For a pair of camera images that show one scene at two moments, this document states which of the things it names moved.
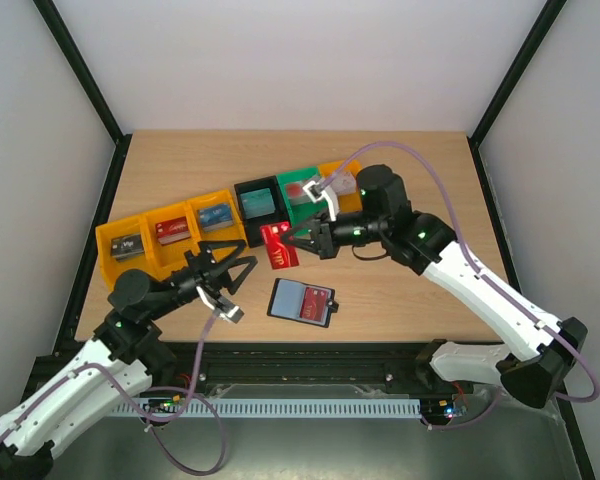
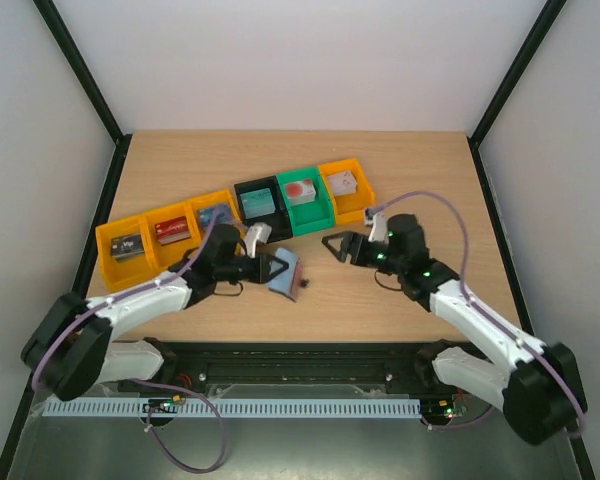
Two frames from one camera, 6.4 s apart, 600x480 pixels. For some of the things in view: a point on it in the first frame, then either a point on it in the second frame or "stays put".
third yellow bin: [168, 234] stays put
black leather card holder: [302, 302] to [291, 280]
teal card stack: [257, 203] stays put
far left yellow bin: [126, 245] stays put
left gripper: [206, 270] to [263, 273]
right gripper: [323, 238] to [356, 250]
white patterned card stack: [344, 182] stays put
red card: [173, 230] stays put
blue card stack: [214, 218] stays put
